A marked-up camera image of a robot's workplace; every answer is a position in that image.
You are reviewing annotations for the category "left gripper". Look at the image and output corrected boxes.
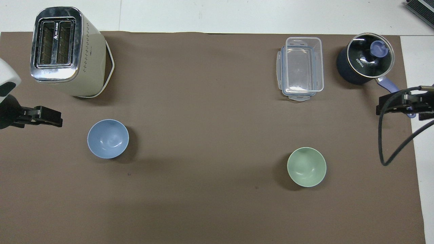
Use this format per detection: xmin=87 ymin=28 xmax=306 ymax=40
xmin=0 ymin=94 xmax=35 ymax=130

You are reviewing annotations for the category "blue bowl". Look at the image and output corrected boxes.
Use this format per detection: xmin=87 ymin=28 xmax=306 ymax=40
xmin=87 ymin=119 xmax=130 ymax=159

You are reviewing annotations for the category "green bowl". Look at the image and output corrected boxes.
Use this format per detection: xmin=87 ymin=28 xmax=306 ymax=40
xmin=287 ymin=147 xmax=327 ymax=188

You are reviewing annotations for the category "cream and chrome toaster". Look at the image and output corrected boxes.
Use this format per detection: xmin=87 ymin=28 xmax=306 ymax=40
xmin=30 ymin=6 xmax=115 ymax=99

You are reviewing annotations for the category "clear container lid with clips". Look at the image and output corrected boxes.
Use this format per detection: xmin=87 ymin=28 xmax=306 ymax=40
xmin=276 ymin=46 xmax=319 ymax=102

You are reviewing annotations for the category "clear plastic food container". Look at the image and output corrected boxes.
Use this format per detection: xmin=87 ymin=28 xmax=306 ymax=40
xmin=282 ymin=37 xmax=324 ymax=95

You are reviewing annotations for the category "glass pot lid, purple knob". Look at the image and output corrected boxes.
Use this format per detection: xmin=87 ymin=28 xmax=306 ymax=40
xmin=347 ymin=33 xmax=396 ymax=79

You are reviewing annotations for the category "dark grey ribbed object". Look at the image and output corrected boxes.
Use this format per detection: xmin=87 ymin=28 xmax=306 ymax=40
xmin=405 ymin=0 xmax=434 ymax=20

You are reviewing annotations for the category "dark blue pot, purple handle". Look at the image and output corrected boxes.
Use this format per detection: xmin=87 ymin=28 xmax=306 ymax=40
xmin=336 ymin=33 xmax=416 ymax=119

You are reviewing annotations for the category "black cable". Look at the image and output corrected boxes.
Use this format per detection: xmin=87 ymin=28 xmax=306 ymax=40
xmin=378 ymin=85 xmax=434 ymax=166

